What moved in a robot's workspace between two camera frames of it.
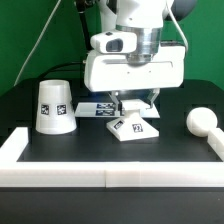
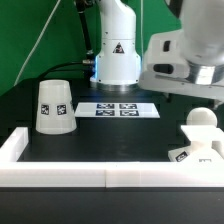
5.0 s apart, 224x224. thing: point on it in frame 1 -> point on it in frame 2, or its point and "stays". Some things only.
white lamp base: (131, 127) -> (206, 145)
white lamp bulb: (200, 120) stays
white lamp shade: (55, 108) stays
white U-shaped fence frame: (109, 174) stays
